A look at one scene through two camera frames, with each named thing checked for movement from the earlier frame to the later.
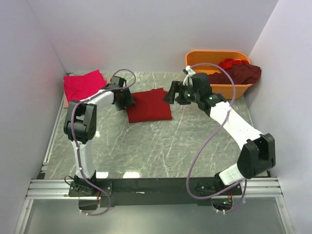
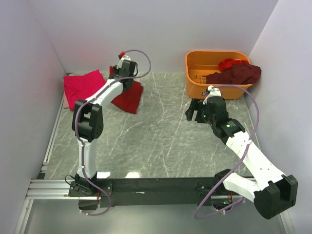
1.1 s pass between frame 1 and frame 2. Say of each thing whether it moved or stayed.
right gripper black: moved
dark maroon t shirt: stayed
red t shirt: moved
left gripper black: moved
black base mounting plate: stayed
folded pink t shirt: stayed
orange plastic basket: stayed
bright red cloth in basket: stayed
